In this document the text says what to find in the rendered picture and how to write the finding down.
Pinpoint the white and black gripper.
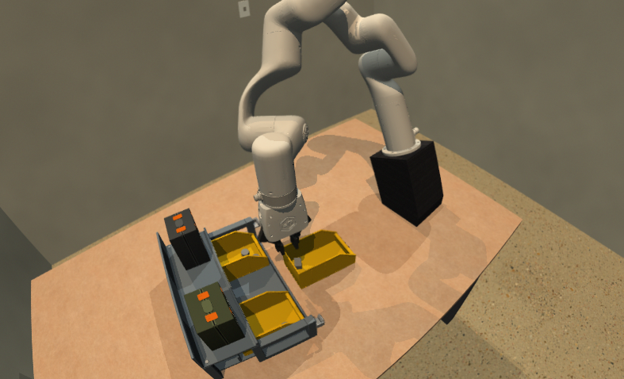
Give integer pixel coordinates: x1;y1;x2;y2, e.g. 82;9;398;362
258;188;312;256

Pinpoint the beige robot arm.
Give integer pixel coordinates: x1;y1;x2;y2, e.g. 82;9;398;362
238;0;421;207

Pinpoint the grey shelf rack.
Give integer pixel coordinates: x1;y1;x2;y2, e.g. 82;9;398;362
156;216;324;379

